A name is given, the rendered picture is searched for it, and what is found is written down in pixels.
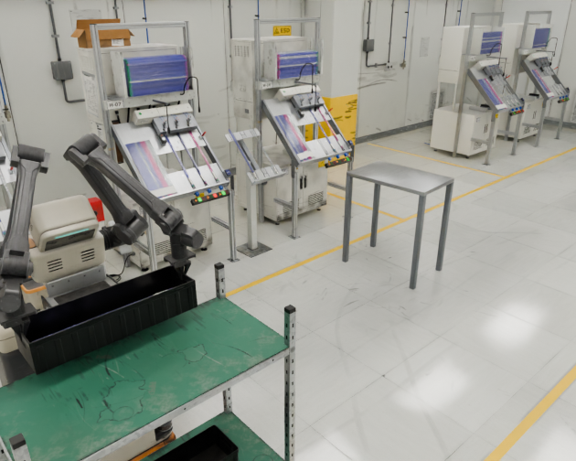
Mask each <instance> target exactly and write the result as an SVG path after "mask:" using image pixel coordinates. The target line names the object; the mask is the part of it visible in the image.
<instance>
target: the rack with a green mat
mask: <svg viewBox="0 0 576 461"><path fill-rule="evenodd" d="M214 268H215V282H216V297H215V298H213V299H210V300H208V301H207V302H204V303H202V304H200V305H197V307H196V308H193V309H191V310H189V311H186V312H185V313H182V314H180V315H178V316H174V317H172V318H169V319H167V320H166V321H163V322H161V323H159V324H156V325H154V326H151V327H149V328H146V329H144V330H142V331H139V332H137V333H135V334H132V335H131V336H129V337H126V338H122V339H120V340H118V341H115V342H113V343H112V344H109V345H107V346H105V347H102V348H99V349H96V350H94V351H92V352H90V353H88V354H85V355H83V356H81V357H78V358H76V359H73V360H71V361H69V362H66V363H64V364H62V365H59V366H57V367H55V368H53V369H51V370H47V371H45V372H42V373H40V374H38V375H37V374H36V373H33V374H31V375H29V376H26V377H25V378H22V379H20V380H18V381H14V382H12V383H9V384H7V385H5V386H3V387H1V388H0V461H98V460H100V459H102V458H103V457H105V456H107V455H109V454H110V453H112V452H114V451H116V450H118V449H119V448H121V447H123V446H125V445H127V444H129V443H131V442H132V441H134V440H135V439H137V438H139V437H141V436H143V435H144V434H147V433H149V432H151V431H153V430H154V429H155V428H157V427H159V426H161V425H162V424H164V423H167V422H169V421H170V420H172V419H174V418H176V417H177V416H178V415H180V414H182V413H185V412H186V411H188V410H190V409H192V408H194V407H195V406H197V405H199V404H201V403H202V402H204V401H206V400H208V399H210V398H211V397H213V396H215V395H217V394H219V393H220V392H222V394H223V408H224V412H222V413H220V414H218V415H216V416H215V417H213V418H211V419H209V420H208V421H206V422H204V423H203V424H201V425H199V426H198V427H196V428H194V429H193V430H191V431H189V432H187V433H186V434H183V435H182V436H180V437H178V438H177V439H176V440H174V441H172V442H171V443H169V444H167V445H165V446H163V447H161V448H160V449H158V450H156V451H154V452H153V453H152V454H150V455H149V456H146V457H144V458H143V459H141V460H139V461H154V460H156V459H157V458H158V457H160V456H162V455H164V454H165V453H167V452H169V451H171V450H172V449H174V448H176V447H177V446H179V445H181V444H183V443H184V442H185V441H187V440H189V439H190V438H192V437H194V436H195V435H197V434H199V433H201V432H202V431H204V430H206V429H207V428H209V427H210V426H211V425H213V424H215V425H216V426H217V427H218V428H219V429H220V430H221V431H222V432H223V433H224V434H225V435H226V436H227V437H228V438H229V439H230V440H231V441H232V442H233V443H234V444H235V445H236V446H237V447H238V448H239V452H238V455H239V461H294V447H295V319H296V308H295V307H294V306H292V305H288V306H286V307H285V308H284V337H283V336H282V335H281V334H279V333H278V332H276V331H275V330H273V329H272V328H270V327H268V326H267V325H265V324H264V323H262V322H261V321H260V320H259V319H257V318H256V317H254V316H252V315H251V314H249V313H248V312H247V311H245V310H244V309H242V308H241V307H239V306H237V305H236V304H234V303H233V302H231V301H230V300H229V299H228V298H226V285H225V270H224V264H223V263H215V264H214ZM282 358H284V459H283V458H282V457H281V456H280V455H279V454H278V453H277V452H276V451H274V450H273V449H272V448H271V447H270V446H269V445H268V444H267V443H266V442H265V441H264V440H262V439H261V438H260V437H259V436H258V435H257V434H256V433H255V432H254V431H253V430H251V429H250V427H249V426H248V425H247V424H245V423H244V422H243V421H242V420H241V419H240V418H239V417H238V416H237V415H236V414H235V413H234V412H233V411H232V399H231V386H233V385H235V384H236V383H238V382H240V381H243V380H244V379H246V378H248V377H250V376H251V375H253V374H254V373H256V372H258V371H260V370H262V369H264V368H266V367H268V366H270V365H271V364H273V363H274V362H276V361H278V360H279V359H282Z"/></svg>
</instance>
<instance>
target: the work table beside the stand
mask: <svg viewBox="0 0 576 461"><path fill-rule="evenodd" d="M353 177H354V178H358V179H362V180H366V181H368V182H372V183H375V184H374V197H373V210H372V222H371V235H370V247H373V248H374V247H376V242H377V230H378V218H379V195H380V185H382V186H386V187H390V188H396V189H399V190H403V191H406V192H410V193H413V194H416V195H419V203H418V211H417V219H416V228H415V236H414V245H413V254H412V262H411V278H410V286H409V288H410V289H412V290H414V289H415V288H416V284H417V276H418V268H419V260H420V252H421V237H422V229H423V221H424V213H425V205H426V197H427V195H428V194H430V193H432V192H433V191H435V190H438V189H440V188H443V187H445V186H446V191H445V198H444V205H443V218H442V226H441V232H440V239H439V247H438V253H437V261H436V268H435V270H436V271H439V272H440V271H441V270H442V268H443V256H444V249H445V243H446V235H447V229H448V222H449V215H450V208H451V202H452V194H453V182H454V178H453V177H446V176H442V175H438V174H434V173H430V172H426V171H421V170H418V169H414V168H410V167H405V166H399V165H394V164H391V163H387V162H383V161H376V162H373V163H371V164H368V165H365V166H361V167H359V168H356V169H353V170H350V171H347V177H346V196H345V216H344V235H343V254H342V262H344V263H346V262H348V255H349V238H350V221H351V203H352V186H353Z"/></svg>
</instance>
